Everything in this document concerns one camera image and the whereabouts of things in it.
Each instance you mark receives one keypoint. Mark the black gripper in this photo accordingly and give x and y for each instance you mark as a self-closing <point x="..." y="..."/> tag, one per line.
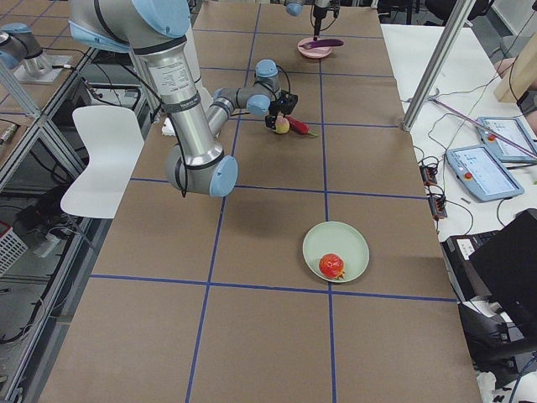
<point x="275" y="112"/>
<point x="318" y="18"/>

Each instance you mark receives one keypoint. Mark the yellow green peach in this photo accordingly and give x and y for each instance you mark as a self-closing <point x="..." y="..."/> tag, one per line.
<point x="281" y="125"/>

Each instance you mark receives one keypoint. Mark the purple eggplant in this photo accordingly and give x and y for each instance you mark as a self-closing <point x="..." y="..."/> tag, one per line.
<point x="313" y="44"/>

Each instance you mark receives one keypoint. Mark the red chili pepper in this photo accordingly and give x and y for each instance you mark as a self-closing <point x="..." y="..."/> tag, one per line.
<point x="299" y="127"/>

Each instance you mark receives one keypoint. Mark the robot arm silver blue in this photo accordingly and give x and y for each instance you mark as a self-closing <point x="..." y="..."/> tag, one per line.
<point x="295" y="7"/>
<point x="156" y="32"/>

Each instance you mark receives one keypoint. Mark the pink plate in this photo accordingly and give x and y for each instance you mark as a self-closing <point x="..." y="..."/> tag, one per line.
<point x="313" y="53"/>

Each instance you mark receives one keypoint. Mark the green plate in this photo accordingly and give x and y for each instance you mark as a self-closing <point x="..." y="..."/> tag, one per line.
<point x="337" y="238"/>

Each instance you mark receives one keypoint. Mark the white chair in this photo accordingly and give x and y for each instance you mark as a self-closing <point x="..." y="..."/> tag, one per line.
<point x="113" y="141"/>

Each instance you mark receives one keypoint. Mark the near teach pendant tablet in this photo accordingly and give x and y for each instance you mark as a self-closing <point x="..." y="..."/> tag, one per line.
<point x="482" y="174"/>

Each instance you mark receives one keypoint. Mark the teach pendant tablet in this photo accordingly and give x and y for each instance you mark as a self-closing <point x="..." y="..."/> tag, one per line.
<point x="482" y="174"/>
<point x="507" y="138"/>

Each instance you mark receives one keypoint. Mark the far teach pendant tablet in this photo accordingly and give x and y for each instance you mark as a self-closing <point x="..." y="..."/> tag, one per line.
<point x="507" y="138"/>

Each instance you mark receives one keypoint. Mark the black computer case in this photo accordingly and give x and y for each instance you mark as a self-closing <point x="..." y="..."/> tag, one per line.
<point x="495" y="281"/>

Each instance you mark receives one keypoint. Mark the aluminium frame post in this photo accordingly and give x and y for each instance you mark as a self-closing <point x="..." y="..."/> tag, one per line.
<point x="442" y="49"/>

